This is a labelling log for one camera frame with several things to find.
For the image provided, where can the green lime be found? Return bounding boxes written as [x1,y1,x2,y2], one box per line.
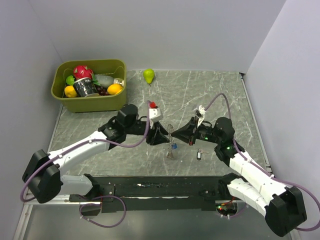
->
[65,75,76,86]

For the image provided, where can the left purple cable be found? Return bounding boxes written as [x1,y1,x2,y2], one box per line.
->
[19,99,153,229]

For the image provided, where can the red dragon fruit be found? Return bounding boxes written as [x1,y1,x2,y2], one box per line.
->
[73,65,94,80]

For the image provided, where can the orange fruit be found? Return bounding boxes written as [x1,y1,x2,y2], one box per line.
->
[107,83,123,95]

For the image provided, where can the black tag key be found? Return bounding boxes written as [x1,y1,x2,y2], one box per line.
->
[196,149,208,161]

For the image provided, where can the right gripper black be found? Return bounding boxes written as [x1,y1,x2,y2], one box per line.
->
[171,115,222,146]

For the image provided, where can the metal disc with key rings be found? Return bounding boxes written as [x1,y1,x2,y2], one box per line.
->
[166,124,175,159]

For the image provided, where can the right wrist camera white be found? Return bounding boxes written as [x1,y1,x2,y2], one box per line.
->
[193,105,206,127]

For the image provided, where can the clear plastic bottle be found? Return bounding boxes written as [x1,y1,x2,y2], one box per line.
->
[94,74,125,88]

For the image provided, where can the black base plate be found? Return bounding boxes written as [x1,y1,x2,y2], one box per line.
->
[69,173,237,213]

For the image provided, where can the green pear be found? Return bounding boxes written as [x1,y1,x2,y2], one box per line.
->
[143,68,155,85]

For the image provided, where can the dark red grapes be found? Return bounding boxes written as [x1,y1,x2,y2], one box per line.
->
[95,85,109,96]

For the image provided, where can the purple cable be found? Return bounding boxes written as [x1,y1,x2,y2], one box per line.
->
[19,99,153,229]
[203,93,320,232]

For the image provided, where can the yellow lemon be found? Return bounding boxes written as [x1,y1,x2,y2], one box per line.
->
[64,85,78,98]

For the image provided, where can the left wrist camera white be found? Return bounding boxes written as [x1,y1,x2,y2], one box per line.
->
[148,101,163,123]

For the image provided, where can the olive green plastic bin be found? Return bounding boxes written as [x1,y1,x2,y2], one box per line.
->
[51,59,127,113]

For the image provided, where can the black printed can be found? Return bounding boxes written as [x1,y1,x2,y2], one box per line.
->
[73,77,100,98]

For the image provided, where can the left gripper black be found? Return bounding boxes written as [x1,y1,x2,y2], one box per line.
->
[124,118,169,145]

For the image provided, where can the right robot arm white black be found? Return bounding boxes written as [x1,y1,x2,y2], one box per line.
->
[171,117,307,237]

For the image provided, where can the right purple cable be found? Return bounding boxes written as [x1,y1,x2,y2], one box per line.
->
[203,93,320,232]

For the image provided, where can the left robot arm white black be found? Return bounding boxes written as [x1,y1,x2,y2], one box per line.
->
[20,102,169,204]

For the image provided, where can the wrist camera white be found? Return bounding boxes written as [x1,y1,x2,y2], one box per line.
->
[193,105,206,127]
[148,101,163,123]

